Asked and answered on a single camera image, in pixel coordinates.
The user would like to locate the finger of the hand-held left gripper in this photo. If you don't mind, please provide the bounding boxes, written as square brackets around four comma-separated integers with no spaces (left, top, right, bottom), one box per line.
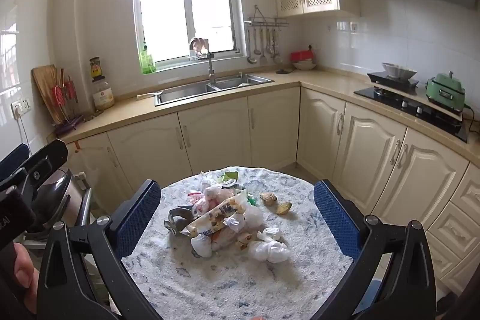
[0,139,68,193]
[0,144,31,178]

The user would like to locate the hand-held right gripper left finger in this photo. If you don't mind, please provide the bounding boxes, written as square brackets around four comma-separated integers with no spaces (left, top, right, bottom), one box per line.
[37,178,162,320]

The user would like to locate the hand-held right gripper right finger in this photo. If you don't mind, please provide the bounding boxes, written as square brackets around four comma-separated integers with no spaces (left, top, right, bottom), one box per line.
[314,178,437,320]

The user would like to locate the person's left hand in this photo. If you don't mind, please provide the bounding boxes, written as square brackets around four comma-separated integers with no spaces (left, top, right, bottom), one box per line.
[0,241,38,313]

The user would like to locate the grey crumpled foil wrapper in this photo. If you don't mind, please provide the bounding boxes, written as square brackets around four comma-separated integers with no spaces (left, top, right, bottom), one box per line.
[164,208,194,234]

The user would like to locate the purple knife rack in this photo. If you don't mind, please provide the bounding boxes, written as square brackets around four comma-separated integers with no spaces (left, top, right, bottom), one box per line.
[54,114,85,135]

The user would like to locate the long beige printed wrapper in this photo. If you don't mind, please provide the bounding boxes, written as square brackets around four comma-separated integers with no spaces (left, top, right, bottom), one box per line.
[186,193,250,236]

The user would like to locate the pile of crumpled white tissues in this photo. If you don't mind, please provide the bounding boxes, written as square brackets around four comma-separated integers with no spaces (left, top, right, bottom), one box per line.
[164,170,290,265]

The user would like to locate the wooden cutting board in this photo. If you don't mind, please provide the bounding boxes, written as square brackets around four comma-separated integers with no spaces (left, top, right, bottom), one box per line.
[32,64,70,122]

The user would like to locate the large jar with beige contents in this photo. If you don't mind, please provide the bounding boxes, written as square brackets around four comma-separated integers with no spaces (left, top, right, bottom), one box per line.
[92,78,115,111]

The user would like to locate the small yellow label bottle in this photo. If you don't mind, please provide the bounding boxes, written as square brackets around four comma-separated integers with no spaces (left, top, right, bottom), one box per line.
[89,57,103,81]

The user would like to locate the cream lower kitchen cabinets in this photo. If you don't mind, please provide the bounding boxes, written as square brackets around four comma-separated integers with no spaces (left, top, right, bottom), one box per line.
[60,85,480,296]

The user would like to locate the stainless steel double sink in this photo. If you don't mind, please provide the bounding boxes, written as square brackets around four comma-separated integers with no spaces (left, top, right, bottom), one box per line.
[154,72,275,106]

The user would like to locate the black gas stove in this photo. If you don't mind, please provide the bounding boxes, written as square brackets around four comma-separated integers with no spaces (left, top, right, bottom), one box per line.
[353,87,469,142]

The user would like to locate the green dish soap bottle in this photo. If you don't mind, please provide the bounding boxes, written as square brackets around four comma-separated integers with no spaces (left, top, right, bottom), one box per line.
[139,44,157,75]

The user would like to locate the shallow metal pan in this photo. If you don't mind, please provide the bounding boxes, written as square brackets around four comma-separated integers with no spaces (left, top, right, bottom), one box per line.
[382,62,418,80]

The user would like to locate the steel kitchen faucet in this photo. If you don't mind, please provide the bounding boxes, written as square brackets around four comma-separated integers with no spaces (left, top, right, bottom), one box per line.
[189,50,216,84]

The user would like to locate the green electric cooker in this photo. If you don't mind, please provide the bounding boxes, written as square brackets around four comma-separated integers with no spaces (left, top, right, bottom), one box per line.
[425,71,466,105]

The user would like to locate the brown rag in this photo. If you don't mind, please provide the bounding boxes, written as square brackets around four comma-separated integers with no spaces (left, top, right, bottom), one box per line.
[189,37,209,56]

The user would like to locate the row of hanging steel utensils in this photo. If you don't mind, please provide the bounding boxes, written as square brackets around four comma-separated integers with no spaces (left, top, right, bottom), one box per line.
[247,25,284,65]

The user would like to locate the red handled utensils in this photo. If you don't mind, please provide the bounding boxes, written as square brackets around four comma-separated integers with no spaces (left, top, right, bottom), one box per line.
[52,69,77,107]

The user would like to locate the black power cable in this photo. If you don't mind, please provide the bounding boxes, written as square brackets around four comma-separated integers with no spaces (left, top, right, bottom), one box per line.
[463,104,480,133]

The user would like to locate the steel wall utensil rack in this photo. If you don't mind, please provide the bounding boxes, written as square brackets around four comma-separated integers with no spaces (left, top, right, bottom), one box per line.
[244,5,289,27]

